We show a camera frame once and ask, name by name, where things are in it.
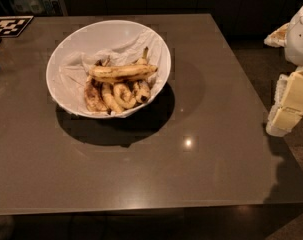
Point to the curved middle banana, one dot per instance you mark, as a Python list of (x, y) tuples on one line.
[(123, 95)]

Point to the white bowl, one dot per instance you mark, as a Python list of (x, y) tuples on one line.
[(101, 37)]

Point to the leftmost brown banana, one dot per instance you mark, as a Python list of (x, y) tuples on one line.
[(93, 97)]

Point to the black white fiducial marker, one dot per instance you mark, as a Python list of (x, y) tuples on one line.
[(13, 26)]

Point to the spotted banana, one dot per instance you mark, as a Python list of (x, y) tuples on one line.
[(116, 74)]

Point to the right dark-tipped banana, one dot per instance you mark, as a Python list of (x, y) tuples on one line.
[(141, 91)]

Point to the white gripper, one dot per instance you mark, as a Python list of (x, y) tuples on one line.
[(299, 39)]

